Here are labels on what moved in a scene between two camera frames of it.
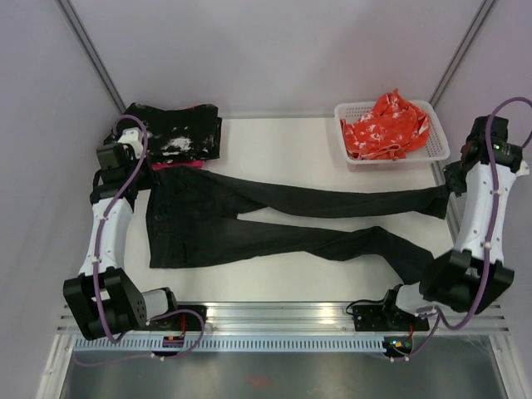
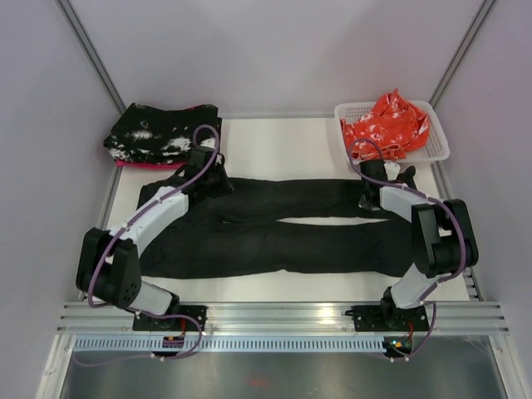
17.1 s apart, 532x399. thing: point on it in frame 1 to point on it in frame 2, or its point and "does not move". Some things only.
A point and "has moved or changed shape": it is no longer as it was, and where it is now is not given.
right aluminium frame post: x=460 y=50 does not move
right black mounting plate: x=377 y=317 does not move
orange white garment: x=393 y=126 does not move
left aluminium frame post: x=91 y=51 does not move
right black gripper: x=451 y=176 to x=366 y=205
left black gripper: x=152 y=178 to x=226 y=187
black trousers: x=194 y=219 has moved or changed shape
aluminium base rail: x=307 y=317 does not move
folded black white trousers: x=178 y=134 does not move
